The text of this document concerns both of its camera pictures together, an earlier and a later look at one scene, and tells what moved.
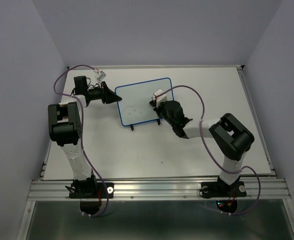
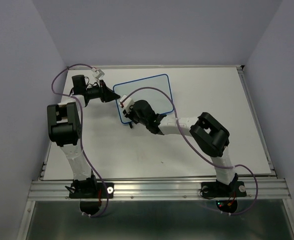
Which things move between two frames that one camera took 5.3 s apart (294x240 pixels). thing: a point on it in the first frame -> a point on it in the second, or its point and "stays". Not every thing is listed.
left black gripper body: [96, 93] stays
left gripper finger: [110, 98] stays
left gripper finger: [107, 90] stays
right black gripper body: [161, 113] -> [133, 115]
